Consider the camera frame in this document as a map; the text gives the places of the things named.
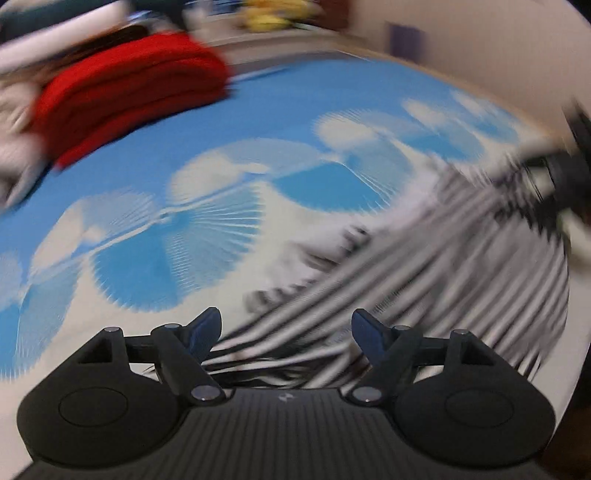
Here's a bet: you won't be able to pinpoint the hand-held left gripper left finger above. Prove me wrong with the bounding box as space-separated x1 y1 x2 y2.
69 306 227 408

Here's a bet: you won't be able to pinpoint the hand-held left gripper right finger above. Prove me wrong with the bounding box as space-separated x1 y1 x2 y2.
345 308 502 408

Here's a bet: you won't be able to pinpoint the black white striped shirt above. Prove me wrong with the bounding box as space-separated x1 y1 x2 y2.
203 138 575 392

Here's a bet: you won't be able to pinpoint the white folded clothes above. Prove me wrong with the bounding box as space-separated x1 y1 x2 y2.
0 11 139 77

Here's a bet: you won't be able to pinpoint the blue fan print bed sheet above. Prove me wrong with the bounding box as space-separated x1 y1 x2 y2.
0 58 578 384

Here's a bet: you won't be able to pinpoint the purple rolled mat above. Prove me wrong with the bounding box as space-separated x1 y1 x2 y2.
387 22 426 62

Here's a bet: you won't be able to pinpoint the red folded blanket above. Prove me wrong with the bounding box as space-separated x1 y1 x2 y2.
31 32 232 172

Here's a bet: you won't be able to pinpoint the cream fleece cloth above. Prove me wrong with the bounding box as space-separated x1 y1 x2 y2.
0 78 52 210

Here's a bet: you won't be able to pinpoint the yellow teddy bear plush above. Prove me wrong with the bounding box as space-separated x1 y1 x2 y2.
239 0 319 34

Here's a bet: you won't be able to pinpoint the dark blue shark plush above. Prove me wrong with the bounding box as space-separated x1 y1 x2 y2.
0 0 139 29

